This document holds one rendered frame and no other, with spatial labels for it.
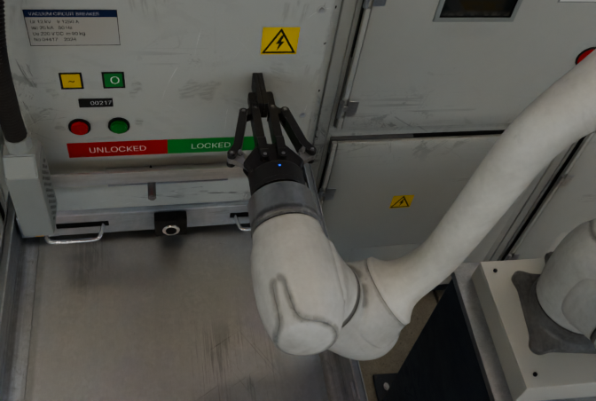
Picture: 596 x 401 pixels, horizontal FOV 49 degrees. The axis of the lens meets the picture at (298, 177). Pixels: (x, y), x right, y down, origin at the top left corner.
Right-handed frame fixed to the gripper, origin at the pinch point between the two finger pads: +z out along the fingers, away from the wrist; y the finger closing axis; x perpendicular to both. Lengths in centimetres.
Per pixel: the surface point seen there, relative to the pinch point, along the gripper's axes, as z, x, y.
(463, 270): -6, -48, 48
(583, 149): 29, -50, 96
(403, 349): 11, -123, 58
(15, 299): -10, -38, -41
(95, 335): -18, -38, -28
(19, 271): -4, -38, -41
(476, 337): -21, -48, 45
